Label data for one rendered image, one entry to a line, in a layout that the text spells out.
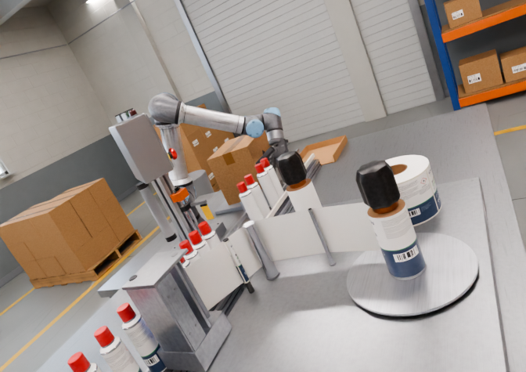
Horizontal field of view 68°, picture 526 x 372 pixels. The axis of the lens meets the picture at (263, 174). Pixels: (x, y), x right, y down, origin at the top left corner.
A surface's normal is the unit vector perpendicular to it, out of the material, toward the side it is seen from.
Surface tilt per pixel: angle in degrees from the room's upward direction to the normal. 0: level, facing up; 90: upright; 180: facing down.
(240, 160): 90
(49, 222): 90
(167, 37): 90
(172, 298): 90
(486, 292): 0
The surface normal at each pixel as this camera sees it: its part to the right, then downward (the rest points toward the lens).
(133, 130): 0.46, 0.08
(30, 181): 0.83, -0.21
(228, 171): -0.26, 0.40
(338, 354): -0.39, -0.88
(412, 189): 0.05, 0.29
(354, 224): -0.48, 0.46
